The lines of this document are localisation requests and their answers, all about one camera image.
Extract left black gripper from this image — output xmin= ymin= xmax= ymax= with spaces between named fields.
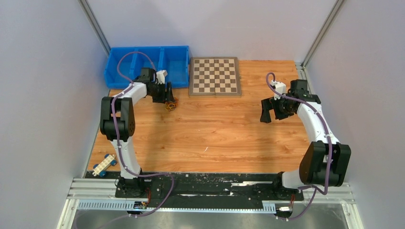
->
xmin=149 ymin=82 xmax=176 ymax=104

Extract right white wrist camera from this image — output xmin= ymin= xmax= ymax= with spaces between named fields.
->
xmin=270 ymin=80 xmax=287 ymax=96

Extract white toy car blue wheels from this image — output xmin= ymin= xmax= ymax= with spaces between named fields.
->
xmin=92 ymin=154 xmax=117 ymax=177

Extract wire bundle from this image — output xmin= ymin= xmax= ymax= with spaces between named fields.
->
xmin=164 ymin=98 xmax=179 ymax=112

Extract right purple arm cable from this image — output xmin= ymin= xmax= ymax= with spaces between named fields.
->
xmin=265 ymin=73 xmax=335 ymax=221

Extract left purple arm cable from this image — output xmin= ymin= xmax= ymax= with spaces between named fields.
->
xmin=73 ymin=51 xmax=175 ymax=229

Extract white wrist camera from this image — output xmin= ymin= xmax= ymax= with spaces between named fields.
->
xmin=156 ymin=70 xmax=168 ymax=84
xmin=270 ymin=80 xmax=287 ymax=96

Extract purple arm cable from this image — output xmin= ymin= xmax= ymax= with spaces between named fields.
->
xmin=73 ymin=51 xmax=175 ymax=229
xmin=265 ymin=73 xmax=335 ymax=221

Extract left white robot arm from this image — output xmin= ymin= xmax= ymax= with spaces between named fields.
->
xmin=100 ymin=68 xmax=177 ymax=198

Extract blue three-compartment bin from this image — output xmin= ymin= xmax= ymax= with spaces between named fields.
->
xmin=104 ymin=46 xmax=190 ymax=89

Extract aluminium frame rail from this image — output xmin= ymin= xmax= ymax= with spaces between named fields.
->
xmin=58 ymin=173 xmax=363 ymax=229

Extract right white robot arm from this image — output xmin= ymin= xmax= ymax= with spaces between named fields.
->
xmin=260 ymin=80 xmax=351 ymax=199

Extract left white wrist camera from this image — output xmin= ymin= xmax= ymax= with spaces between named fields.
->
xmin=156 ymin=70 xmax=168 ymax=84

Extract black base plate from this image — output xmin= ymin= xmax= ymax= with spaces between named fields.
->
xmin=102 ymin=171 xmax=304 ymax=209

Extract wooden chessboard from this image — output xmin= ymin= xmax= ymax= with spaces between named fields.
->
xmin=189 ymin=57 xmax=242 ymax=97

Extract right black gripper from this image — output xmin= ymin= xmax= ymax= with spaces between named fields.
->
xmin=260 ymin=94 xmax=294 ymax=123

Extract white slotted cable duct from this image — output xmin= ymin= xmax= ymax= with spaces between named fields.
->
xmin=77 ymin=201 xmax=277 ymax=214

